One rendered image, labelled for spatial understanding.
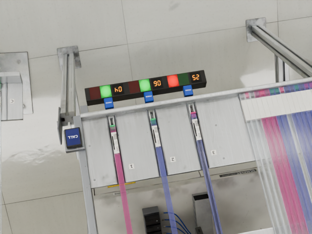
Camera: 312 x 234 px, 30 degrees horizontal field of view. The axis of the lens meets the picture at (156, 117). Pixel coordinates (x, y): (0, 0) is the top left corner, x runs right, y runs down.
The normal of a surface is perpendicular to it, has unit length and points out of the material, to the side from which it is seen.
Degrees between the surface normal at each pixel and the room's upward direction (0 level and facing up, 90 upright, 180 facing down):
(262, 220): 0
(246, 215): 0
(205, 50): 0
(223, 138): 45
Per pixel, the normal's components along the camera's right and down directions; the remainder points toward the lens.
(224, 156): 0.01, -0.39
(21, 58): 0.13, 0.36
